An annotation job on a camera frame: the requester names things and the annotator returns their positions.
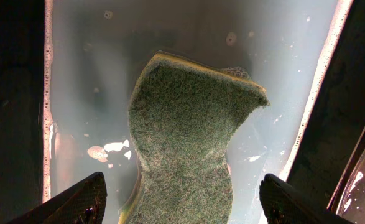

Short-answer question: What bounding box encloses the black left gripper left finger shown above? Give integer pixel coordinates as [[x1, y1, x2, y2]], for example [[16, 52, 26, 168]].
[[7, 172, 107, 224]]

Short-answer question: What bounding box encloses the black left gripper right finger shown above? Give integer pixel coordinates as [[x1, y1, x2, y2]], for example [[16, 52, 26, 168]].
[[259, 174, 353, 224]]

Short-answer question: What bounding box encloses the green yellow sponge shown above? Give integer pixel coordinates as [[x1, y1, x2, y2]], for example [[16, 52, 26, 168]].
[[119, 51, 269, 223]]

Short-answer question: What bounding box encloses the black rectangular water tray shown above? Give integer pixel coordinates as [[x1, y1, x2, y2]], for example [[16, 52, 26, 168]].
[[0, 1, 365, 223]]

